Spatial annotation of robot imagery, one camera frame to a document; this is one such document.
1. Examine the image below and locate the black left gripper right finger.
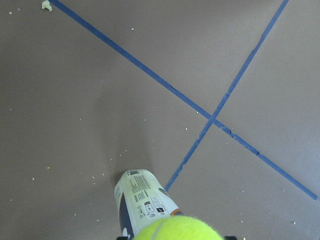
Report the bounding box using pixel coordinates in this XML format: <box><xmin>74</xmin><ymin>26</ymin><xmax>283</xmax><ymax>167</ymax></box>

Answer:
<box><xmin>224</xmin><ymin>236</ymin><xmax>237</xmax><ymax>240</ymax></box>

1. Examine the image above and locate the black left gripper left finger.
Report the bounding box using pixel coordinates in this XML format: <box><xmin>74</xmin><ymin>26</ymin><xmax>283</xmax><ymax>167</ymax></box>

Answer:
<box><xmin>116</xmin><ymin>236</ymin><xmax>129</xmax><ymax>240</ymax></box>

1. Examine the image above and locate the yellow tennis ball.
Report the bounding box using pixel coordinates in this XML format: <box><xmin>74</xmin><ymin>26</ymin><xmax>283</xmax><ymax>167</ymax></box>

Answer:
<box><xmin>134</xmin><ymin>215</ymin><xmax>223</xmax><ymax>240</ymax></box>

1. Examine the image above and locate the clear tennis ball can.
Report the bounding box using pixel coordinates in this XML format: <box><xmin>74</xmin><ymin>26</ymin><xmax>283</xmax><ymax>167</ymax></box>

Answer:
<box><xmin>114</xmin><ymin>169</ymin><xmax>183</xmax><ymax>240</ymax></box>

